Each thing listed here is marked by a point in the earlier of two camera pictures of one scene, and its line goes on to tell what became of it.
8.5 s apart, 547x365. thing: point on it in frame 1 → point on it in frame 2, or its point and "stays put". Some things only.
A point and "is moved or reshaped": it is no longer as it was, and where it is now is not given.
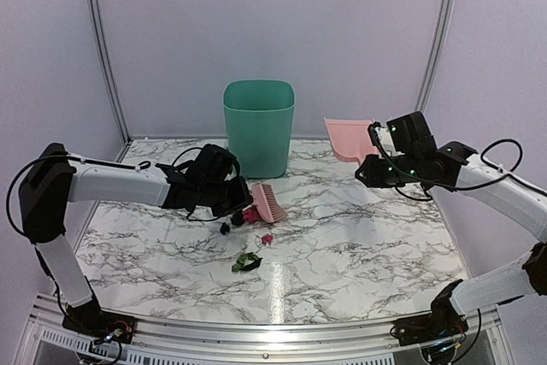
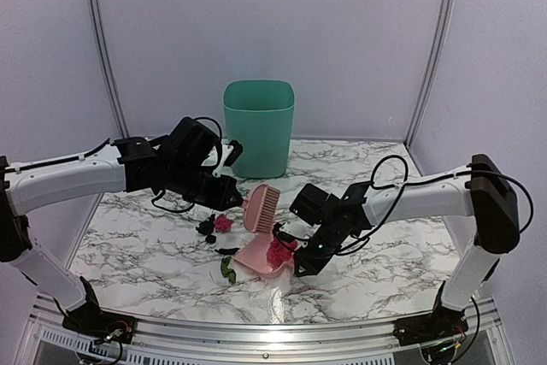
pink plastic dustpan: [351, 138] → [253, 254]
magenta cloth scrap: [251, 214] → [222, 224]
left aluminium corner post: [126, 138] stays put
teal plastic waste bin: [258, 117] stays put
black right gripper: [370, 176] → [313, 267]
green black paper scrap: [240, 266] → [227, 273]
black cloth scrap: [237, 219] → [206, 227]
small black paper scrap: [224, 228] → [210, 238]
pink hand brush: [267, 203] is moved or reshaped
